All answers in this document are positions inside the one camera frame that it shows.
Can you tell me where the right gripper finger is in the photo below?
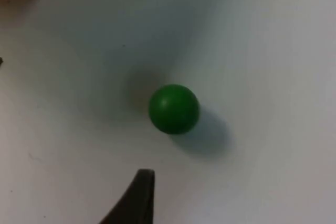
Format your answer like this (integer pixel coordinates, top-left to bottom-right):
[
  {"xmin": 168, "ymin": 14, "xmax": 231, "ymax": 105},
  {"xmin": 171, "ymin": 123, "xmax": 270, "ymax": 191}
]
[{"xmin": 98, "ymin": 168, "xmax": 156, "ymax": 224}]

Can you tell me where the green ball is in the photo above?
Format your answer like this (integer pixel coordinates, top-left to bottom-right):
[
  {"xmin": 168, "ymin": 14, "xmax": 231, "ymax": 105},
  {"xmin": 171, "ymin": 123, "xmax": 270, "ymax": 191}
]
[{"xmin": 148, "ymin": 83, "xmax": 201, "ymax": 134}]

